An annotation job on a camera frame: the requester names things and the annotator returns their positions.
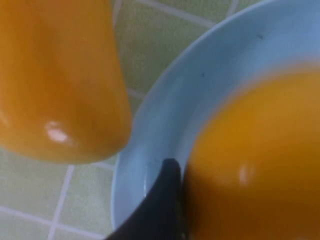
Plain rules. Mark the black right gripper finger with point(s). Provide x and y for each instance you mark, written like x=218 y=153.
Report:
x=155 y=212

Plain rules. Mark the plain yellow-orange mango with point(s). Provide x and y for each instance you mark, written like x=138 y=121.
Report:
x=250 y=162

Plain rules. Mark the orange mango with red blush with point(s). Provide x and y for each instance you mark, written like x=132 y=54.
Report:
x=62 y=87

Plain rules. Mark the light blue round plate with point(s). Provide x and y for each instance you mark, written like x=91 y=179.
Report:
x=175 y=100

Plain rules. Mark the green white checkered tablecloth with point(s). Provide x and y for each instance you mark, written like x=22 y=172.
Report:
x=75 y=200

